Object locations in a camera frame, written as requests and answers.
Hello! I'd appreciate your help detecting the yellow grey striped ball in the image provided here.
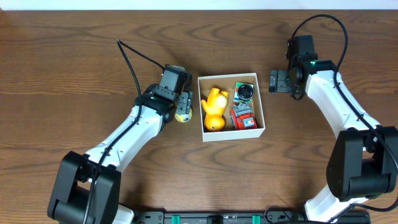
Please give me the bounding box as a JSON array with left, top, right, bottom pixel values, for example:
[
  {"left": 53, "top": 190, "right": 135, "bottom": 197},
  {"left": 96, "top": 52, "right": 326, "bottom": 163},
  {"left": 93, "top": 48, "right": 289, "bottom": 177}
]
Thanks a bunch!
[{"left": 175, "top": 109, "right": 193, "bottom": 123}]

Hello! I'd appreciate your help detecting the black round lid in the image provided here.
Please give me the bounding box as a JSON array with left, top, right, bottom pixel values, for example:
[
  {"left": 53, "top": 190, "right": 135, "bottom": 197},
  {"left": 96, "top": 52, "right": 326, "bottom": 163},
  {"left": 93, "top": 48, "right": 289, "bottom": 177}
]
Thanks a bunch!
[{"left": 237, "top": 84, "right": 254, "bottom": 101}]

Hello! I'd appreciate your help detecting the orange rubber animal toy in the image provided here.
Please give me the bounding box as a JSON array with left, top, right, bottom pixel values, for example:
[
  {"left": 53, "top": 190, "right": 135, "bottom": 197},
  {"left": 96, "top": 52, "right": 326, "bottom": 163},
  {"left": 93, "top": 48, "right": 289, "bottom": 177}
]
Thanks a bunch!
[{"left": 201, "top": 88, "right": 229, "bottom": 132}]

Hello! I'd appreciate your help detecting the colourful puzzle cube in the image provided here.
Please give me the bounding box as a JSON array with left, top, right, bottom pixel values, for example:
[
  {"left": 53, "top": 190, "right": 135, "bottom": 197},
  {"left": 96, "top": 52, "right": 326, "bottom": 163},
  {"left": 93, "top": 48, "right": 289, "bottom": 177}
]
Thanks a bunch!
[{"left": 233, "top": 82, "right": 254, "bottom": 103}]

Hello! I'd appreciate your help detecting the white cardboard box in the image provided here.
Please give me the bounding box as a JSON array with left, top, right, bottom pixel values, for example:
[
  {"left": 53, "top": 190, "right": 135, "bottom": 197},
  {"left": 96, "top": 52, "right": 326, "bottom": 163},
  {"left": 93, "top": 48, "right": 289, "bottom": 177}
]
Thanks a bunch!
[{"left": 198, "top": 73, "right": 266, "bottom": 142}]

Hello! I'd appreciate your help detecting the red toy truck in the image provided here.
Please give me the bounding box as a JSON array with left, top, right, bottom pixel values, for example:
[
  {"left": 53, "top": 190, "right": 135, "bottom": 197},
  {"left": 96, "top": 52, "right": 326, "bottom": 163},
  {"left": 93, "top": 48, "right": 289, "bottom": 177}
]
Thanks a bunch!
[{"left": 230, "top": 103, "right": 257, "bottom": 130}]

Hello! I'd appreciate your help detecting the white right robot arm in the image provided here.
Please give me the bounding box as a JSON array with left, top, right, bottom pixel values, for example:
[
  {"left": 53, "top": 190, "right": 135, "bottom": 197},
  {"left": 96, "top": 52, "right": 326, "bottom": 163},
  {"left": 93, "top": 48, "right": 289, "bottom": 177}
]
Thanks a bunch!
[{"left": 171, "top": 35, "right": 397, "bottom": 223}]

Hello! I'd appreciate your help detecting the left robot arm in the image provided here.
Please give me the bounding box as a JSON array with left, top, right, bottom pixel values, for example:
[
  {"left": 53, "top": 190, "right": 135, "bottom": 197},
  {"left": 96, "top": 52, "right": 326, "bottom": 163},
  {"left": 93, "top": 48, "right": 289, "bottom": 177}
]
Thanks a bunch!
[{"left": 47, "top": 65, "right": 192, "bottom": 223}]

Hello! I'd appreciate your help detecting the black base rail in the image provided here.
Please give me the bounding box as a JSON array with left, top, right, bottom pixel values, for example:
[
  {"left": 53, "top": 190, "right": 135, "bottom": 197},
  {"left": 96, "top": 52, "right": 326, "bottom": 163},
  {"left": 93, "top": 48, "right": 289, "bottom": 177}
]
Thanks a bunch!
[{"left": 113, "top": 206, "right": 371, "bottom": 224}]

